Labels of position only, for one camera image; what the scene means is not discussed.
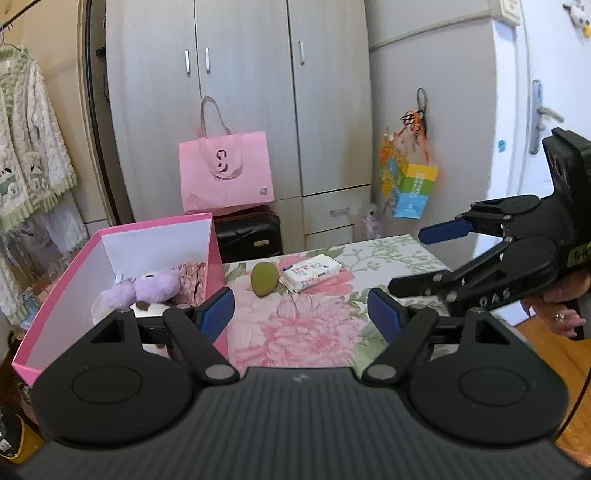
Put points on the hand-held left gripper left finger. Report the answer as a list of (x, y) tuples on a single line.
[(217, 311)]

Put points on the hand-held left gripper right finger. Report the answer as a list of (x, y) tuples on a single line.
[(383, 314)]

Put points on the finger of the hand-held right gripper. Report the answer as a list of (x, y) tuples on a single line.
[(443, 231), (443, 284)]

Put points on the green orange plush ball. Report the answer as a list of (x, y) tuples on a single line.
[(264, 279)]

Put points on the white brown plush toy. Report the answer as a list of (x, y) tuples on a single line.
[(152, 308)]

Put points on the purple plush toy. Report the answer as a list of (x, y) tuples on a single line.
[(152, 288)]

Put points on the white blue tissue pack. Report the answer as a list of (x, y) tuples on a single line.
[(309, 272)]

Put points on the pink cardboard box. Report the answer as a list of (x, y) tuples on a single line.
[(60, 318)]

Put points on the person's right hand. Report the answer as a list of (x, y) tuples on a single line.
[(564, 318)]

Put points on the colourful hanging bag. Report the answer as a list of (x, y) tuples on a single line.
[(411, 189)]

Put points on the floral tablecloth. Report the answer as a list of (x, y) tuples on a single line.
[(314, 323)]

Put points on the clear plastic bag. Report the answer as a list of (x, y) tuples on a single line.
[(371, 224)]

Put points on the black suitcase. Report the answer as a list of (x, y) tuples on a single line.
[(249, 235)]

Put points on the blue door sticker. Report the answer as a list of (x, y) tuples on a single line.
[(501, 145)]

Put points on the pink paper bag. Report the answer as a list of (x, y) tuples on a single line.
[(231, 175)]

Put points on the white door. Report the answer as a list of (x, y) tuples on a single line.
[(521, 69)]

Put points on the white lace garment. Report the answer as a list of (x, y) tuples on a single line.
[(51, 230)]

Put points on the grey wooden wardrobe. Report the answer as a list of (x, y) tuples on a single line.
[(244, 92)]

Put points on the small cow plush toy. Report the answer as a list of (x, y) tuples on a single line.
[(577, 11)]

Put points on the hanging knit cardigan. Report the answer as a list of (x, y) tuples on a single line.
[(27, 138)]

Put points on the wall switch plate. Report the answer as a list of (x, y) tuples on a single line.
[(510, 10)]

